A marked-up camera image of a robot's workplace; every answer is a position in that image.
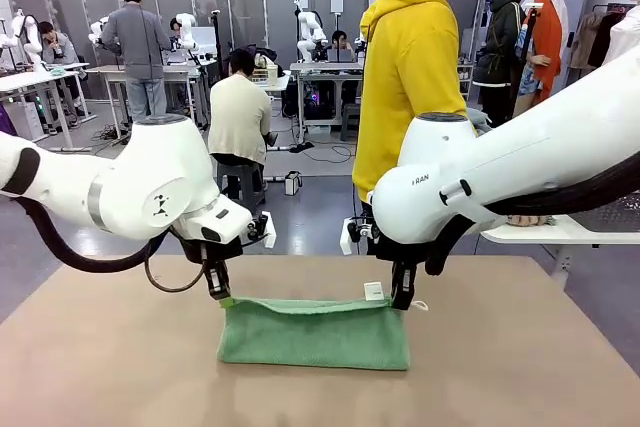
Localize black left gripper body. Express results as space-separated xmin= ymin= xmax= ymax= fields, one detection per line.
xmin=177 ymin=234 xmax=244 ymax=273

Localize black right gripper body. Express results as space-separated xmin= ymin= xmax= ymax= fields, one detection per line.
xmin=372 ymin=235 xmax=427 ymax=268

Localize green towel with white loop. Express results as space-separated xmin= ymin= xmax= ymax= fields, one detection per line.
xmin=216 ymin=282 xmax=430 ymax=372

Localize grey mesh basket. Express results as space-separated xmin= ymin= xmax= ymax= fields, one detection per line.
xmin=569 ymin=191 xmax=640 ymax=234

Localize person's right hand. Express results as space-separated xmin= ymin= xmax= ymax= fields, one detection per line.
xmin=506 ymin=214 xmax=547 ymax=228

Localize grey plastic stool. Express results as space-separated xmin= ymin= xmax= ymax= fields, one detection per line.
xmin=214 ymin=159 xmax=268 ymax=219

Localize small white floor device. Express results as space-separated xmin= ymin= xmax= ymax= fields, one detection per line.
xmin=283 ymin=170 xmax=304 ymax=197

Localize white rectangular table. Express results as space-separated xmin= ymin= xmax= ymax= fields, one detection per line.
xmin=481 ymin=214 xmax=640 ymax=294

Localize seated person cream sweater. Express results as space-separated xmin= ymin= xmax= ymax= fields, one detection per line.
xmin=206 ymin=48 xmax=281 ymax=171

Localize person in yellow hoodie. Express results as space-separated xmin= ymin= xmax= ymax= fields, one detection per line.
xmin=351 ymin=0 xmax=504 ymax=221

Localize grey work table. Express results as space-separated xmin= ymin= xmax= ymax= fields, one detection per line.
xmin=84 ymin=64 xmax=211 ymax=141

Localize grey metal desk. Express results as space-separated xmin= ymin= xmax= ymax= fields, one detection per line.
xmin=289 ymin=60 xmax=366 ymax=133

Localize black tripod pole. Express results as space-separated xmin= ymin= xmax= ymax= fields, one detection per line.
xmin=209 ymin=9 xmax=225 ymax=93

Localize standing man grey jacket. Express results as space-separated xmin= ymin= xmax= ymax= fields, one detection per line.
xmin=101 ymin=0 xmax=172 ymax=124

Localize person behind laptop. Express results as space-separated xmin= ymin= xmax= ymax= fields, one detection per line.
xmin=327 ymin=30 xmax=357 ymax=64

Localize mannequin in black jacket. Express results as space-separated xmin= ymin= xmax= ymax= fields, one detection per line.
xmin=472 ymin=0 xmax=532 ymax=129

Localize white lab desk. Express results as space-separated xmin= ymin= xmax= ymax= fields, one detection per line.
xmin=0 ymin=62 xmax=99 ymax=152

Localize seated person grey jacket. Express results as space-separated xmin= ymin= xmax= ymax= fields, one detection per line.
xmin=37 ymin=20 xmax=87 ymax=129

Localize mannequin orange garment tan cap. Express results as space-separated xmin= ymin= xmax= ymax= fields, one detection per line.
xmin=513 ymin=0 xmax=570 ymax=118

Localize black stand with white top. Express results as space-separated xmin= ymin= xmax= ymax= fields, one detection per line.
xmin=507 ymin=1 xmax=546 ymax=131

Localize clothes rack with garments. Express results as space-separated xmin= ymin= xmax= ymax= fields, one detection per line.
xmin=569 ymin=2 xmax=626 ymax=71

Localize mannequin white shirt orange trousers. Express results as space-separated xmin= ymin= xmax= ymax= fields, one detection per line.
xmin=602 ymin=4 xmax=640 ymax=68

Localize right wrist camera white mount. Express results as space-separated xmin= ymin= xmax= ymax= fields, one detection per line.
xmin=339 ymin=215 xmax=382 ymax=256

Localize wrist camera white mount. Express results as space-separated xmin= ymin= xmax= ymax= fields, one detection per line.
xmin=238 ymin=210 xmax=278 ymax=249
xmin=339 ymin=215 xmax=382 ymax=256

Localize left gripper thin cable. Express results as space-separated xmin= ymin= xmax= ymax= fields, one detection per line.
xmin=143 ymin=245 xmax=207 ymax=294

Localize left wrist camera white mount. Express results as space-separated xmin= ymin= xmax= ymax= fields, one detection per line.
xmin=238 ymin=210 xmax=278 ymax=249

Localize left arm thick black hose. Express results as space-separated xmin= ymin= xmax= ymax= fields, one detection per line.
xmin=12 ymin=194 xmax=169 ymax=274

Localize arm thick black hose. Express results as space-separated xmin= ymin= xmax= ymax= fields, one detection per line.
xmin=423 ymin=146 xmax=640 ymax=277
xmin=12 ymin=194 xmax=169 ymax=274

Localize black floor cables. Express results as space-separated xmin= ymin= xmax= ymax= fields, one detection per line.
xmin=91 ymin=124 xmax=134 ymax=146

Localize right arm thick black hose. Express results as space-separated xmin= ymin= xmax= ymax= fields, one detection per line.
xmin=423 ymin=146 xmax=640 ymax=277

